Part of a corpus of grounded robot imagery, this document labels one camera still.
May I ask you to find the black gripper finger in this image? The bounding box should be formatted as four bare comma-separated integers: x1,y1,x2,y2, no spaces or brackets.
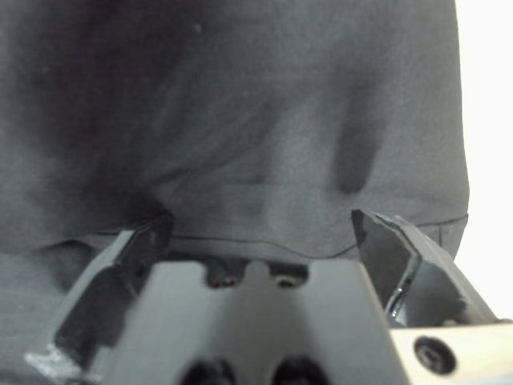
350,208,503,328
24,212,175,379

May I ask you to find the black Unitree polo shirt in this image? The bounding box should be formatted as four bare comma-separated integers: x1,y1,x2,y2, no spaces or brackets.
0,0,471,378

